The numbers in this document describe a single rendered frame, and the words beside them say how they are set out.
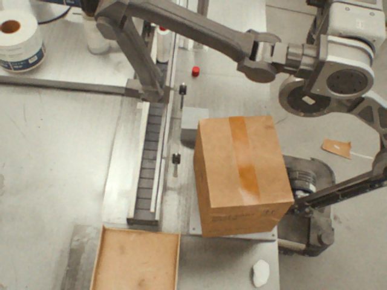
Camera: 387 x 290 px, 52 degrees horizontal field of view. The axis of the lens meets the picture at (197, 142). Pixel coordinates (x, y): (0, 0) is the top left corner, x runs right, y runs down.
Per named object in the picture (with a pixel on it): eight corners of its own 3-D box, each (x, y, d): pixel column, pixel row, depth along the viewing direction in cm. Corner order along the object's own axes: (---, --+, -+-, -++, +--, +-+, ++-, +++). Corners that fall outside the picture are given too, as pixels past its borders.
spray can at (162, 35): (156, 54, 170) (156, 16, 153) (169, 54, 171) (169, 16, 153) (157, 63, 167) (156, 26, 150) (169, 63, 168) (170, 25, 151)
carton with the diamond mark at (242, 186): (192, 159, 148) (198, 118, 125) (255, 155, 151) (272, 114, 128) (202, 238, 133) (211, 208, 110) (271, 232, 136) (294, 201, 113)
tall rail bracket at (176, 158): (159, 170, 147) (159, 147, 133) (179, 171, 148) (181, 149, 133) (159, 177, 146) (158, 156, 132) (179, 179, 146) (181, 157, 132)
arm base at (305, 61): (309, 93, 99) (326, 60, 89) (277, 86, 99) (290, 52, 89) (311, 68, 103) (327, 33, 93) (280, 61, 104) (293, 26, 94)
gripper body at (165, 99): (143, 83, 144) (141, 83, 137) (170, 86, 145) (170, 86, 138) (141, 101, 145) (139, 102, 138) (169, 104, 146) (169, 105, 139)
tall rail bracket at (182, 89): (167, 104, 163) (168, 78, 149) (185, 106, 163) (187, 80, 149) (166, 111, 161) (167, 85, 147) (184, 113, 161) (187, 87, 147)
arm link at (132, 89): (157, 98, 125) (163, 74, 128) (121, 88, 125) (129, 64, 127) (155, 111, 137) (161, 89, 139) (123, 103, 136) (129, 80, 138)
